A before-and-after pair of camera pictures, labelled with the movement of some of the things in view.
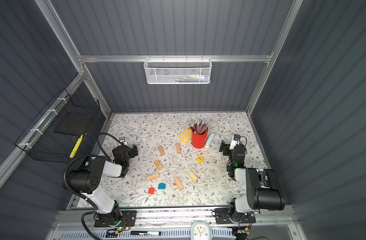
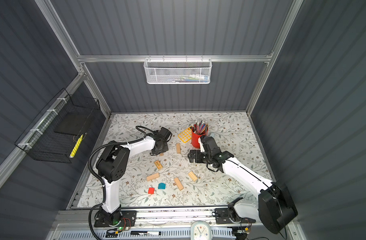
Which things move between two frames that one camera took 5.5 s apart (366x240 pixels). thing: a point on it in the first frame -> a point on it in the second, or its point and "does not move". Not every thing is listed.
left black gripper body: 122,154 -> 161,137
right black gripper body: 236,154 -> 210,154
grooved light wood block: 193,177 does not move
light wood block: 154,176 does not move
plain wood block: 178,183 does not move
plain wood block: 178,146 does not move
